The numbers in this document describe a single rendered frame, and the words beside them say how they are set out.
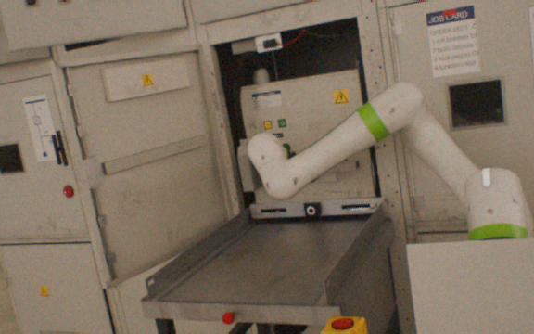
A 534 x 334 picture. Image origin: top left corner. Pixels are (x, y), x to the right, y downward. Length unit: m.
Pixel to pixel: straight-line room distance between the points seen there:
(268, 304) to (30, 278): 1.79
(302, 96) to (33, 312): 1.84
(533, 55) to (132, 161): 1.33
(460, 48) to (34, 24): 1.42
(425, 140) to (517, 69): 0.38
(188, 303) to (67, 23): 1.08
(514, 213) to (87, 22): 1.54
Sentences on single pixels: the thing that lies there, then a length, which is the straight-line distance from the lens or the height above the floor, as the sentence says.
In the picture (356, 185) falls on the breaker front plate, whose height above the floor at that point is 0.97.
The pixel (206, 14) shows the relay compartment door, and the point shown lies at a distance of 2.17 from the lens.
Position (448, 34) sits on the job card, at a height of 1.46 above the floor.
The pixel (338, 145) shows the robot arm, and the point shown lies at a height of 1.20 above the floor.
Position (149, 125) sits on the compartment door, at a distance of 2.04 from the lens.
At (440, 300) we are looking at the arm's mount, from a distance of 1.26.
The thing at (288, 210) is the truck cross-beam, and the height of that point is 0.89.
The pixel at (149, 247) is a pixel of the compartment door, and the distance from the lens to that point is 2.05.
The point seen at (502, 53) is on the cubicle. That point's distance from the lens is 1.90.
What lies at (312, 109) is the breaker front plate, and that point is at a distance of 2.10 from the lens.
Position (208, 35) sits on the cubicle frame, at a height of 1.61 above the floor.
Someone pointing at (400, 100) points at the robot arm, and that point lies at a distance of 1.62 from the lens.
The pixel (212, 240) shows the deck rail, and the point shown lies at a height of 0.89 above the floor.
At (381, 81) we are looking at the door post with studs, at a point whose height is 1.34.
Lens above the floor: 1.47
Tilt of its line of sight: 11 degrees down
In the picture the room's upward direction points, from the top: 10 degrees counter-clockwise
